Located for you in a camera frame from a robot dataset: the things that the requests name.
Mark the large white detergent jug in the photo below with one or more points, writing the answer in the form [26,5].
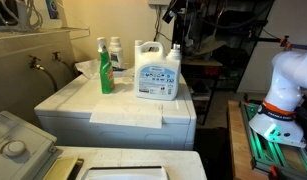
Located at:
[156,83]

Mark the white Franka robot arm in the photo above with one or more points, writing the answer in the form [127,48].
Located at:
[286,86]

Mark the green spray bottle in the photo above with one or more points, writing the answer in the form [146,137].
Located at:
[107,78]

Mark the small white detergent bottle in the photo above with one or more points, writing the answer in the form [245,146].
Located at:
[115,58]

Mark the white folded cloth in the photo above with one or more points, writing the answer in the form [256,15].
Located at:
[126,115]

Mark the red box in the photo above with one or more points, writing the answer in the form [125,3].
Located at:
[211,71]

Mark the crumpled white cloth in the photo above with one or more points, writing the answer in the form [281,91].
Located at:
[89,68]

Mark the white washer with lid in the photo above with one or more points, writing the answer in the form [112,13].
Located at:
[143,158]

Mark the white washer with round door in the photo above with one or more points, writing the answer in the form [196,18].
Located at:
[76,100]

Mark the black shelving rack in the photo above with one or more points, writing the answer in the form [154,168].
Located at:
[233,63]

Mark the white washer lid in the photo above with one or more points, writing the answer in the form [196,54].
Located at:
[126,174]

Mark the wooden table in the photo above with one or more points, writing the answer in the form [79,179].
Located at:
[238,143]

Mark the black pole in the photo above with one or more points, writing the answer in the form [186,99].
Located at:
[269,40]

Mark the orange pole clamp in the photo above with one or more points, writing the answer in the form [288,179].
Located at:
[286,42]

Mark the white round dial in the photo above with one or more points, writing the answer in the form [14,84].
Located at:
[14,148]

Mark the dark wall faucet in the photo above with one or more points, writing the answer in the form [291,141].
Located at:
[33,62]
[56,56]

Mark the white wall shelf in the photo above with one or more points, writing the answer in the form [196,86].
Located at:
[43,31]

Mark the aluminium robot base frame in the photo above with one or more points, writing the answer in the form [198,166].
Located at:
[263,156]

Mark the orange frame clamp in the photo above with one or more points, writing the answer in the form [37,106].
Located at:
[273,171]

